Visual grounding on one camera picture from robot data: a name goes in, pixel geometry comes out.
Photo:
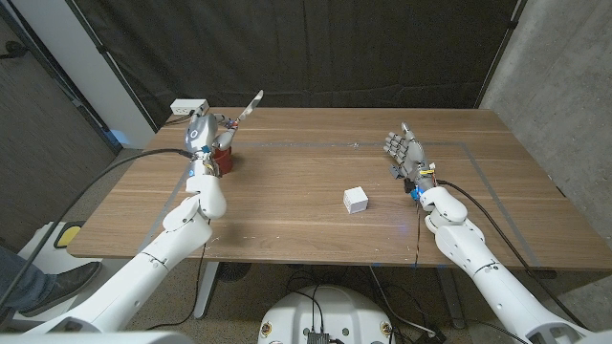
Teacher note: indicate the black floor power adapter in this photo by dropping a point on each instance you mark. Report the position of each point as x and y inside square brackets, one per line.
[430, 336]

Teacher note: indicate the white floor platform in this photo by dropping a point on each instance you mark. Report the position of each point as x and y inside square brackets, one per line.
[43, 239]

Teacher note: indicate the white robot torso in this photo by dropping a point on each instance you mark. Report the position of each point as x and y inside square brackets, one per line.
[334, 310]

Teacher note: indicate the black wall knob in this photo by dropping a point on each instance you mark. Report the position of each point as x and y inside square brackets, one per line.
[14, 49]

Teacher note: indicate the black ribbed round object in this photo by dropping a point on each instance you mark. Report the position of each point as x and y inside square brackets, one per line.
[234, 272]

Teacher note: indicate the white power strip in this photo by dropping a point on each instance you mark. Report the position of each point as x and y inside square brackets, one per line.
[184, 106]

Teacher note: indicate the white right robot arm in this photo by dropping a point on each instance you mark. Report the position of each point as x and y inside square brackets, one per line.
[478, 267]

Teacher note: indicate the black backdrop curtain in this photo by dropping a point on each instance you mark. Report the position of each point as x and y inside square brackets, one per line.
[311, 48]

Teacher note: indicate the person leg in jeans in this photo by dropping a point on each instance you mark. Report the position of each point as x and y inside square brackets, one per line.
[19, 282]

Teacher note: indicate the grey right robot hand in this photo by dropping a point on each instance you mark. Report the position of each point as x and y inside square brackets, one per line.
[412, 153]

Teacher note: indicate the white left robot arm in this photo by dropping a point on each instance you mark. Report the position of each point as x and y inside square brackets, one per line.
[143, 277]

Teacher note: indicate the black leather shoe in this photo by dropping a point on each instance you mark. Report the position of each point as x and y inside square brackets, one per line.
[67, 286]

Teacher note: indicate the black box on torso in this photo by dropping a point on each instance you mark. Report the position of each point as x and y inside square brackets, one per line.
[318, 337]

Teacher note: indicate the black backdrop pole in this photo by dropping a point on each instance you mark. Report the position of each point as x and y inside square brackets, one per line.
[497, 59]
[113, 67]

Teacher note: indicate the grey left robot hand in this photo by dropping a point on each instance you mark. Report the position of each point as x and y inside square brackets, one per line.
[201, 134]

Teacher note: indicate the white cube block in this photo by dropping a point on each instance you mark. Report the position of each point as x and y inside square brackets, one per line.
[356, 200]

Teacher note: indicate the black door frame bar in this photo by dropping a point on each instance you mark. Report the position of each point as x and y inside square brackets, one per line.
[72, 99]

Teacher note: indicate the white pedal with yellow pad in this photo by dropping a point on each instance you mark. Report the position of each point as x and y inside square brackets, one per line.
[69, 235]

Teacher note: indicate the grey table leg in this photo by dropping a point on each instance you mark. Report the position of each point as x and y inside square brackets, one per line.
[206, 291]
[452, 301]

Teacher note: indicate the red cup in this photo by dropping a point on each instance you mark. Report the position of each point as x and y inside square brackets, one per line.
[225, 162]

